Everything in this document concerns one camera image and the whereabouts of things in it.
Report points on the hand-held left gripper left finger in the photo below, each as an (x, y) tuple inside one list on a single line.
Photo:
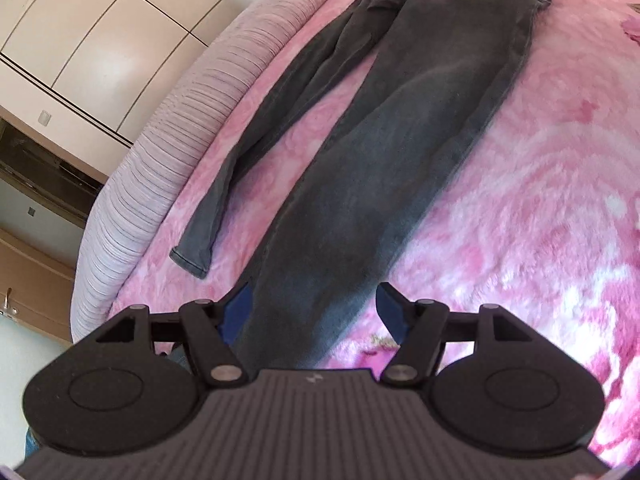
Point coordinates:
[(236, 312)]

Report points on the striped pink bed sheet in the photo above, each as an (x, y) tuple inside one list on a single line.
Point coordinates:
[(150, 170)]

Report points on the dark grey pants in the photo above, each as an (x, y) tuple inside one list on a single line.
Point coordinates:
[(400, 160)]

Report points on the wooden door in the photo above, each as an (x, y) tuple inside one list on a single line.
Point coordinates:
[(35, 280)]

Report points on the pink floral blanket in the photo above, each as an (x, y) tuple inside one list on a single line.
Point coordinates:
[(525, 185)]

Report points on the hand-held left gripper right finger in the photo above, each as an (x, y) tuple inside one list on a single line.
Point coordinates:
[(392, 312)]

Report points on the cream wardrobe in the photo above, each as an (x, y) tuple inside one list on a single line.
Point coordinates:
[(100, 35)]

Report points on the wall switch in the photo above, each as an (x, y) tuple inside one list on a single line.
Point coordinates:
[(44, 118)]

